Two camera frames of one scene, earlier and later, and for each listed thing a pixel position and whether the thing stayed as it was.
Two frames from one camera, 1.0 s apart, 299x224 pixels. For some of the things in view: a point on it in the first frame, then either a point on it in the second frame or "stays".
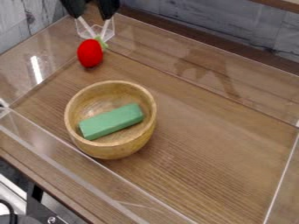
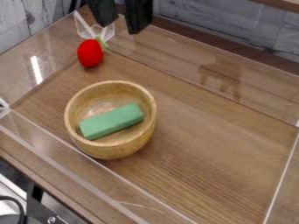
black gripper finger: [75, 7] to [104, 10]
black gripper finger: [108, 7] to [139, 14]
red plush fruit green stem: [90, 51] stays
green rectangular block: [112, 122] stays
